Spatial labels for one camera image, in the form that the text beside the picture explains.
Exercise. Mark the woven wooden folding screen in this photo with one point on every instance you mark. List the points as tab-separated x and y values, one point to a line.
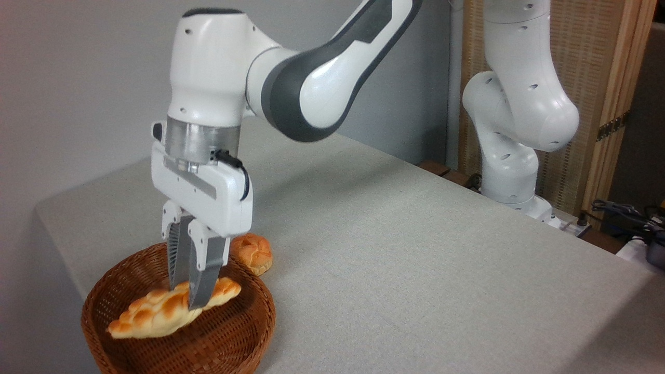
587	52

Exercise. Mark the metal screen hinge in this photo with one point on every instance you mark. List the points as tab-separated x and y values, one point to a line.
613	126

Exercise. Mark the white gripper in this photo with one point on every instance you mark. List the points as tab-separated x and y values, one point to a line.
223	202

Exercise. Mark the round bread roll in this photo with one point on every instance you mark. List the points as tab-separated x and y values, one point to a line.
254	254

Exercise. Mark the brown wicker basket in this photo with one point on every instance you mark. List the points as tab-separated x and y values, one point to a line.
228	332

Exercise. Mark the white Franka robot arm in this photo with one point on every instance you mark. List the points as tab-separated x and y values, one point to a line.
519	104

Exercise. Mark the brown wooden block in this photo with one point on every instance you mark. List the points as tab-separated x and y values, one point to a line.
457	178
434	168

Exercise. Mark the long braided bread loaf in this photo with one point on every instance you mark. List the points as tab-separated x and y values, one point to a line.
150	311

